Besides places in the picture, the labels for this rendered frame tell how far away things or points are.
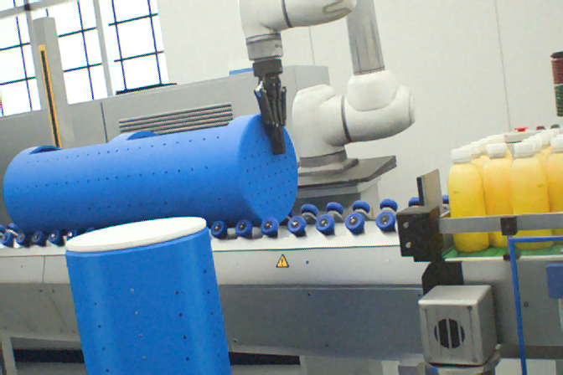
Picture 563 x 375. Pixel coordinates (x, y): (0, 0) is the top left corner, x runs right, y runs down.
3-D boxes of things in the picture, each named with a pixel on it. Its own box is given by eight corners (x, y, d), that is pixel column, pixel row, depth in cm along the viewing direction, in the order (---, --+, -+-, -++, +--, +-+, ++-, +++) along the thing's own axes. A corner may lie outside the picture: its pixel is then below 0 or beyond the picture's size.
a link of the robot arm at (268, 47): (287, 34, 181) (291, 58, 181) (257, 41, 185) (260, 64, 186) (269, 33, 173) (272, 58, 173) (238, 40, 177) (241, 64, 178)
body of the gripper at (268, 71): (270, 58, 174) (276, 95, 175) (287, 58, 181) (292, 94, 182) (245, 63, 178) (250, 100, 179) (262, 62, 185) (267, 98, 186)
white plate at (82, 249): (213, 228, 131) (214, 233, 131) (198, 212, 158) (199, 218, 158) (58, 253, 125) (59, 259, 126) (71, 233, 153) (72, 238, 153)
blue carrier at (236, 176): (80, 224, 240) (62, 141, 236) (306, 210, 196) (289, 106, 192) (12, 247, 216) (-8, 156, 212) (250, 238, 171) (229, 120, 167)
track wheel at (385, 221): (376, 218, 160) (372, 213, 158) (395, 211, 158) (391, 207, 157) (379, 234, 157) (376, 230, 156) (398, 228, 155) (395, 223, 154)
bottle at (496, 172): (509, 248, 140) (499, 154, 139) (482, 245, 146) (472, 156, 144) (531, 240, 144) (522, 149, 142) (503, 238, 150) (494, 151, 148)
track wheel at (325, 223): (314, 226, 167) (310, 223, 165) (328, 213, 167) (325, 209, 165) (324, 238, 164) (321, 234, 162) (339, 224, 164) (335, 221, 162)
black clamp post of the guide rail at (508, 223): (505, 257, 134) (501, 215, 133) (521, 256, 133) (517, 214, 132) (503, 259, 132) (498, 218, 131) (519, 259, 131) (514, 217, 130)
